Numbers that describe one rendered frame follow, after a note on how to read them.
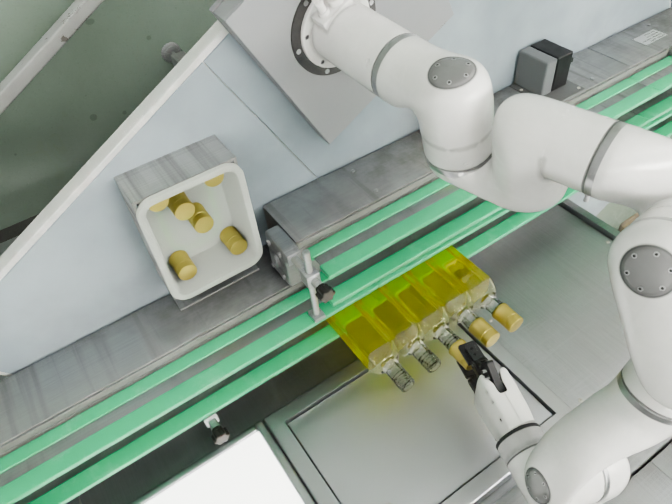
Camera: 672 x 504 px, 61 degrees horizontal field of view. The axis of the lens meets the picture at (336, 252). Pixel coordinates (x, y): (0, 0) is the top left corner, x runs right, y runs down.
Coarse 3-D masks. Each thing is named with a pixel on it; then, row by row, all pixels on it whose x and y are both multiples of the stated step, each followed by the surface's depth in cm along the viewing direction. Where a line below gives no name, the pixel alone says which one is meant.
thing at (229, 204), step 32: (160, 192) 82; (192, 192) 94; (224, 192) 97; (160, 224) 94; (224, 224) 102; (256, 224) 96; (160, 256) 88; (192, 256) 102; (224, 256) 102; (256, 256) 101; (192, 288) 97
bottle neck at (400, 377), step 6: (396, 360) 98; (390, 366) 97; (396, 366) 97; (390, 372) 96; (396, 372) 96; (402, 372) 96; (396, 378) 96; (402, 378) 95; (408, 378) 95; (396, 384) 96; (402, 384) 95; (408, 384) 97; (402, 390) 95
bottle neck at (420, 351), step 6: (420, 342) 99; (414, 348) 99; (420, 348) 98; (426, 348) 98; (414, 354) 99; (420, 354) 98; (426, 354) 97; (432, 354) 97; (420, 360) 98; (426, 360) 97; (432, 360) 96; (438, 360) 97; (426, 366) 97; (432, 366) 98; (438, 366) 98
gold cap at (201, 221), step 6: (198, 204) 95; (198, 210) 93; (204, 210) 94; (192, 216) 93; (198, 216) 92; (204, 216) 92; (210, 216) 93; (192, 222) 93; (198, 222) 92; (204, 222) 93; (210, 222) 94; (198, 228) 93; (204, 228) 94; (210, 228) 94
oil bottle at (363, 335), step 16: (352, 304) 105; (336, 320) 103; (352, 320) 102; (368, 320) 102; (352, 336) 100; (368, 336) 100; (384, 336) 99; (368, 352) 97; (384, 352) 97; (368, 368) 100; (384, 368) 97
